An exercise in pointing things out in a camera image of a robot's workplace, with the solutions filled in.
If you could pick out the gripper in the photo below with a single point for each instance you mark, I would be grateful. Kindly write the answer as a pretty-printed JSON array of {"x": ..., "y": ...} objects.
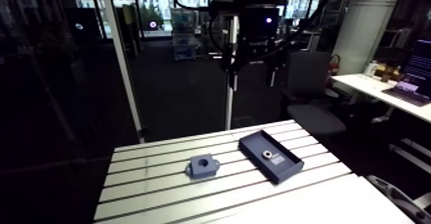
[{"x": 259, "y": 19}]

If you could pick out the dark blue-grey housing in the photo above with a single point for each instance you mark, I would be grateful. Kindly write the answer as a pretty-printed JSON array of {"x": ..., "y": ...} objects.
[{"x": 203, "y": 166}]

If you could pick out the black office chair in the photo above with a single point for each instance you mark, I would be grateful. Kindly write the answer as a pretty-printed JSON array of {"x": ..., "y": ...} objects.
[{"x": 311, "y": 83}]

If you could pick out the red fire extinguisher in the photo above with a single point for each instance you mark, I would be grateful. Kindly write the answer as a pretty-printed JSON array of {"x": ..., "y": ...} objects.
[{"x": 334, "y": 65}]

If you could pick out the dark blue-grey tray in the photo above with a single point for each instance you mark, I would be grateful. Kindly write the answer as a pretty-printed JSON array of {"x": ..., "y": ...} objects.
[{"x": 269, "y": 158}]

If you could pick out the pale round column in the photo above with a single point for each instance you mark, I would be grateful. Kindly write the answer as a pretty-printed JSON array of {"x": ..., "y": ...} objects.
[{"x": 365, "y": 26}]

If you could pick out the white desk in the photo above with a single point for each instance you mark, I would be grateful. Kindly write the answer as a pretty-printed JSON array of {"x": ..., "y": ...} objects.
[{"x": 377, "y": 90}]

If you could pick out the open laptop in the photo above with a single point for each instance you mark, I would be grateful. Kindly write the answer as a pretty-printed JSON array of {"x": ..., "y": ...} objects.
[{"x": 415, "y": 80}]

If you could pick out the pale holed strip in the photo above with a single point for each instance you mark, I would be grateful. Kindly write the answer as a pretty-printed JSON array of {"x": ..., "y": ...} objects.
[{"x": 400, "y": 198}]

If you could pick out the white upright post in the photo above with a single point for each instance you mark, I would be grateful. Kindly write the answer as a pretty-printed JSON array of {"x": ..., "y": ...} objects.
[{"x": 230, "y": 104}]

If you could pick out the white slanted frame post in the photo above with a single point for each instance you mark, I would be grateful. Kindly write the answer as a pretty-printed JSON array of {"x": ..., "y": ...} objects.
[{"x": 123, "y": 67}]

